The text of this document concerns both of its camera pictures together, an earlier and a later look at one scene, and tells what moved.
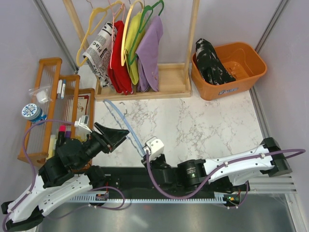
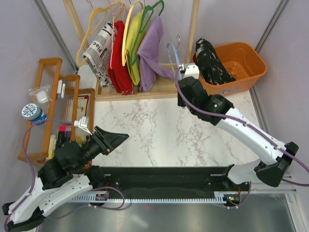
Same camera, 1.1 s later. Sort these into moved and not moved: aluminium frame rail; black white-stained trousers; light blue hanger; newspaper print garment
Moved: light blue hanger
Not moved: black white-stained trousers; newspaper print garment; aluminium frame rail
